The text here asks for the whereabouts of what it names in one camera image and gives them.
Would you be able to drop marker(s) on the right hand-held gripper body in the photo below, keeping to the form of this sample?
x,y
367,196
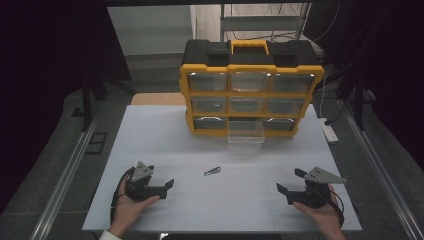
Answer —
x,y
320,193

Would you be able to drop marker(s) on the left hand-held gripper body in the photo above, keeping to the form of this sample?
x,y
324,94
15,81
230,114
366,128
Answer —
x,y
141,173

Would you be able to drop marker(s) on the person's right hand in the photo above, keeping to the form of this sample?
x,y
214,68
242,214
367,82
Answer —
x,y
325,218

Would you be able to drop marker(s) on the person's left hand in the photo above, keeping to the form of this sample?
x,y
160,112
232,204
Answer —
x,y
128,208

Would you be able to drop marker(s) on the white power strip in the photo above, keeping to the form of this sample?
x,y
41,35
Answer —
x,y
329,131

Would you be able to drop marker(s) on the small metal screw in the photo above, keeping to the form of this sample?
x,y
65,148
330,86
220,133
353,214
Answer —
x,y
212,171

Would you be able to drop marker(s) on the clear plastic drawer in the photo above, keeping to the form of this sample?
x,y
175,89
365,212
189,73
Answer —
x,y
246,140

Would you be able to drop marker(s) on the wooden board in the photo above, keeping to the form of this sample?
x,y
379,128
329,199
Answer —
x,y
156,99

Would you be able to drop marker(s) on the black stand leg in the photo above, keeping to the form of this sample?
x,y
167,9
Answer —
x,y
358,106
87,106

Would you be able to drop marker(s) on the set of closed clear drawers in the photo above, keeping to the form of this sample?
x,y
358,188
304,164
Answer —
x,y
208,82

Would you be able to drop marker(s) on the yellow black storage organizer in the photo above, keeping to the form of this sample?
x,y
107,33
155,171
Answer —
x,y
250,61

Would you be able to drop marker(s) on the dark curtain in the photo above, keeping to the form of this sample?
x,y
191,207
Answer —
x,y
40,83
390,66

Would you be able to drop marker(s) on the grey metal shelf rack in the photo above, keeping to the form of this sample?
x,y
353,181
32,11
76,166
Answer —
x,y
260,23

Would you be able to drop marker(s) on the small black frame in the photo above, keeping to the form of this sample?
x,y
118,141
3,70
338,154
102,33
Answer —
x,y
96,143

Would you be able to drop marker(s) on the aluminium rail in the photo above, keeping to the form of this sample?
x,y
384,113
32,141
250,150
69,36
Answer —
x,y
63,186
383,173

